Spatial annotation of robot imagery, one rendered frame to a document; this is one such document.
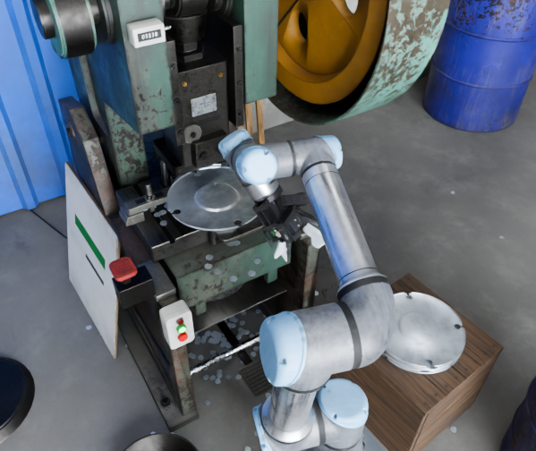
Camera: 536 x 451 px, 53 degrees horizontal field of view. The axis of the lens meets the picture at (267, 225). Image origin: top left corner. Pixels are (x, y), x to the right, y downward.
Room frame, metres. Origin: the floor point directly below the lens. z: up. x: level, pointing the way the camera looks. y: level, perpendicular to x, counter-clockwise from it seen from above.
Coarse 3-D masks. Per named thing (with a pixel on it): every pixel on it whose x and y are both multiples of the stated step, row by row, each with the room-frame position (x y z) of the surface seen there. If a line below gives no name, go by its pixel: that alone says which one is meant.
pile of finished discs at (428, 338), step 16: (400, 304) 1.15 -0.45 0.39; (416, 304) 1.15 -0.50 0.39; (432, 304) 1.15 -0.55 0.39; (400, 320) 1.08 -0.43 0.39; (416, 320) 1.08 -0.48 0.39; (432, 320) 1.08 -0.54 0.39; (448, 320) 1.09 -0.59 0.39; (400, 336) 1.02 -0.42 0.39; (416, 336) 1.02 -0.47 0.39; (432, 336) 1.02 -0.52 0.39; (448, 336) 1.02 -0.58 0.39; (464, 336) 1.02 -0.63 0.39; (384, 352) 0.98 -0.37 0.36; (400, 352) 0.96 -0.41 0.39; (416, 352) 0.97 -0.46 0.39; (432, 352) 0.97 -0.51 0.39; (448, 352) 0.97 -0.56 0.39; (416, 368) 0.92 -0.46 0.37; (432, 368) 0.92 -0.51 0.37; (448, 368) 0.93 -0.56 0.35
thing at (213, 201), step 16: (192, 176) 1.31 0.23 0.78; (208, 176) 1.32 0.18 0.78; (224, 176) 1.32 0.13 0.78; (176, 192) 1.24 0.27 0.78; (192, 192) 1.24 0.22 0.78; (208, 192) 1.23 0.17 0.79; (224, 192) 1.23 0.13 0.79; (240, 192) 1.24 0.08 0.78; (176, 208) 1.16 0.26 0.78; (192, 208) 1.16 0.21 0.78; (208, 208) 1.16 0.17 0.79; (224, 208) 1.16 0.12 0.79; (240, 208) 1.17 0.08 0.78; (192, 224) 1.10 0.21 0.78; (208, 224) 1.10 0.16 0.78; (224, 224) 1.10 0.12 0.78
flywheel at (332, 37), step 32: (288, 0) 1.59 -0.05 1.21; (320, 0) 1.46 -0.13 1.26; (384, 0) 1.21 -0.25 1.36; (288, 32) 1.58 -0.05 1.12; (320, 32) 1.45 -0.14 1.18; (352, 32) 1.34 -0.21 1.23; (384, 32) 1.20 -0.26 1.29; (288, 64) 1.54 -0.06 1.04; (320, 64) 1.44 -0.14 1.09; (352, 64) 1.27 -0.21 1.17; (320, 96) 1.37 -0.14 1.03; (352, 96) 1.31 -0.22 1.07
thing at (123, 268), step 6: (126, 258) 0.99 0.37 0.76; (114, 264) 0.96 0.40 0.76; (120, 264) 0.96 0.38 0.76; (126, 264) 0.96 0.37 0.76; (132, 264) 0.97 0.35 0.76; (114, 270) 0.94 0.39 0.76; (120, 270) 0.94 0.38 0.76; (126, 270) 0.94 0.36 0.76; (132, 270) 0.94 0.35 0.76; (114, 276) 0.93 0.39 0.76; (120, 276) 0.93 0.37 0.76; (126, 276) 0.93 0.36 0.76; (132, 276) 0.93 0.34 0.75
